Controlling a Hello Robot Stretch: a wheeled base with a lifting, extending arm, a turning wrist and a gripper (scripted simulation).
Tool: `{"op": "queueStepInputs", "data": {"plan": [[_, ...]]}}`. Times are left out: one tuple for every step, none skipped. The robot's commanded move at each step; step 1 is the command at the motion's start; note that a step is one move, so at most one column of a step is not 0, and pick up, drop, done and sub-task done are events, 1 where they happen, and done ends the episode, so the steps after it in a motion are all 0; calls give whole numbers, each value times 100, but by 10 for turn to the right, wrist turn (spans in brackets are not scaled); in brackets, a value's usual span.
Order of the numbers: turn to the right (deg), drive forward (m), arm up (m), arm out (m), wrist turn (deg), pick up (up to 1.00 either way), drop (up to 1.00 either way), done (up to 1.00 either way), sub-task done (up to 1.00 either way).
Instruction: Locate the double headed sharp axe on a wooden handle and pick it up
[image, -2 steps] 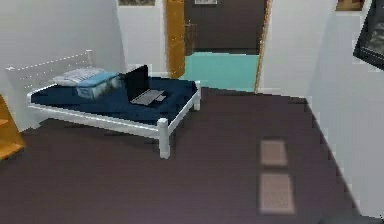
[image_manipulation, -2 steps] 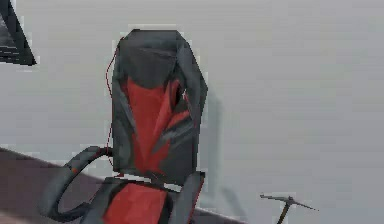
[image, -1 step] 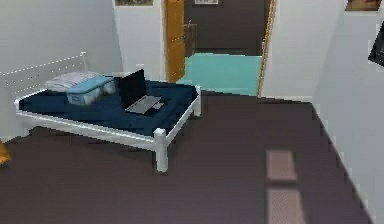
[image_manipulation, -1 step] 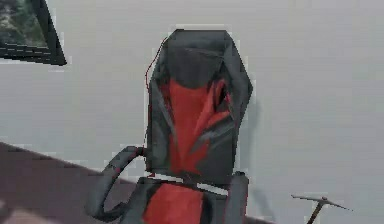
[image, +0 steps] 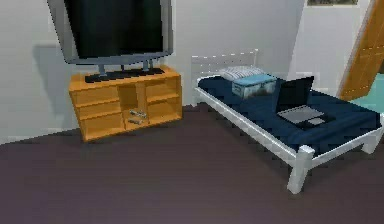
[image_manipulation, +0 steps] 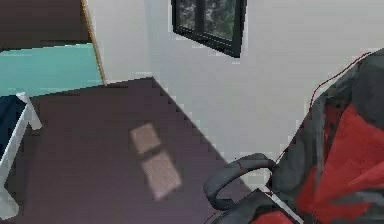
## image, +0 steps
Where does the white striped pillow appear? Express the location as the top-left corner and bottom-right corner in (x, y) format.
(219, 65), (267, 82)

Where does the light blue box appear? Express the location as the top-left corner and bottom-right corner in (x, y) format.
(231, 73), (278, 100)

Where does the white bed with blue mattress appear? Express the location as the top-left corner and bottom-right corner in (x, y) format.
(191, 48), (384, 195)

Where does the orange wooden television cabinet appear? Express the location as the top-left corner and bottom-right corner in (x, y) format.
(68, 64), (184, 143)

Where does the black open laptop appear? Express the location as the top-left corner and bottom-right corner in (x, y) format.
(275, 75), (337, 130)

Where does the grey flat television set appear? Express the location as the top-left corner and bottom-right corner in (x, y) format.
(46, 0), (175, 84)

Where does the orange wooden room door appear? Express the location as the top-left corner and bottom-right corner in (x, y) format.
(338, 0), (384, 102)

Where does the framed wall picture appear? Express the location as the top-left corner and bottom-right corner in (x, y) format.
(306, 0), (359, 7)

